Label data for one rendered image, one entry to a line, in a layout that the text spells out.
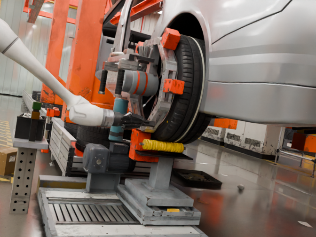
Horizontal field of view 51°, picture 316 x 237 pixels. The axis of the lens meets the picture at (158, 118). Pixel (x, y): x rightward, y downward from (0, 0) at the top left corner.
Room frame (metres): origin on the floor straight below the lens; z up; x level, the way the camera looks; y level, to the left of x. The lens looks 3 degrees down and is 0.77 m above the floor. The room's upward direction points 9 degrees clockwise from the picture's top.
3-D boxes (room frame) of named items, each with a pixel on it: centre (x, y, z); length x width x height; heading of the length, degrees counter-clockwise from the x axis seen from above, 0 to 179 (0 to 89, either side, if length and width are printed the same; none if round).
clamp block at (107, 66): (2.08, 0.34, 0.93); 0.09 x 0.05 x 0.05; 114
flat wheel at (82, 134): (2.84, 0.32, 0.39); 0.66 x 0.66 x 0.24
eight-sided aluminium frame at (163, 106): (2.00, 0.08, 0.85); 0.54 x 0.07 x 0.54; 24
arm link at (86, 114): (1.66, 0.36, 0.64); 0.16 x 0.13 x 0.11; 114
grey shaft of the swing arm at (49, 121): (3.39, 1.09, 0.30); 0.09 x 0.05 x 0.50; 24
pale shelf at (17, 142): (1.89, 0.70, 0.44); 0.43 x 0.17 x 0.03; 24
